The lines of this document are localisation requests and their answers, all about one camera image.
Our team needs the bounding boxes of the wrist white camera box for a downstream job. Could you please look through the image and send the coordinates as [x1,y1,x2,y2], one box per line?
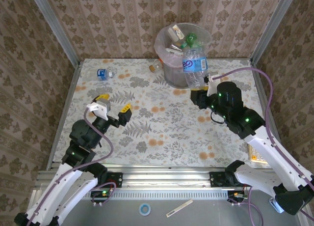
[86,99,111,121]
[204,74,218,97]

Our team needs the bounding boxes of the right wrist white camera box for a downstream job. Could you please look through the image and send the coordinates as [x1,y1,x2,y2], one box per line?
[204,74,218,97]

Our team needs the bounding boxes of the wooden ruler stick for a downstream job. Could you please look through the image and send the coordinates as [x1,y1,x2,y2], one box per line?
[165,198,194,218]

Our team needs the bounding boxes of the floral patterned tablecloth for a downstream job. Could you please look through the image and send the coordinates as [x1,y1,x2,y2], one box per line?
[56,58,273,168]

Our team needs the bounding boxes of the green plastic bottle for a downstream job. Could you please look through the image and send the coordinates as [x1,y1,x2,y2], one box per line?
[181,33,197,49]

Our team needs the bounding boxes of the orange label plastic bottle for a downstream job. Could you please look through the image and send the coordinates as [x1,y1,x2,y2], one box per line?
[149,59,164,72]

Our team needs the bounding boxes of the clear pink bin liner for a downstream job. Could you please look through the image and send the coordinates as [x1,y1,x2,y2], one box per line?
[154,23,212,67]

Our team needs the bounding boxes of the large blue label bottle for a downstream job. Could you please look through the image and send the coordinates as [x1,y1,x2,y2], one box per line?
[182,47,209,90]

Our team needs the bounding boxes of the aluminium frame post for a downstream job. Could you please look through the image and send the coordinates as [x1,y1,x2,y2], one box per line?
[252,0,299,64]
[28,0,81,66]

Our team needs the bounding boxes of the small black controller board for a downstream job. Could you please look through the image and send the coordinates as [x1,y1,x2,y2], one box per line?
[227,190,246,199]
[90,190,110,198]

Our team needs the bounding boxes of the aluminium mounting rail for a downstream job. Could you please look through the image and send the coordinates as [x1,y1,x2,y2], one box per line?
[35,166,302,190]

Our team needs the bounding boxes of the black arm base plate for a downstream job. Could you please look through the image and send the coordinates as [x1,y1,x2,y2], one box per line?
[209,171,255,188]
[98,172,123,188]

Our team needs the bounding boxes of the small blue label bottle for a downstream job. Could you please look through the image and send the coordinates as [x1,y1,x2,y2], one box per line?
[86,68,116,82]

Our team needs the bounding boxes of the grey round waste bin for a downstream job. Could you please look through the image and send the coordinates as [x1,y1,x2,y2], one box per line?
[154,23,212,88]

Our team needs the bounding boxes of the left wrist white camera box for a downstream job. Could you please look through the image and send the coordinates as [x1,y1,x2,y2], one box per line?
[86,99,111,121]

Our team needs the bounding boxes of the yellow calculator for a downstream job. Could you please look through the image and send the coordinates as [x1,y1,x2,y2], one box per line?
[247,143,269,163]

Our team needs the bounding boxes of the slotted grey cable duct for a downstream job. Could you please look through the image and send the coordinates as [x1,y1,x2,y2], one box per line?
[45,190,229,199]

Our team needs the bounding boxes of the aluminium table side rail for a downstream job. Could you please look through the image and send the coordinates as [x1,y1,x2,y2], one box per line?
[46,62,81,170]
[251,63,290,169]

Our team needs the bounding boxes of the blue tape roll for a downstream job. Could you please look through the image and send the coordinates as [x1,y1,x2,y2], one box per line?
[139,203,151,216]

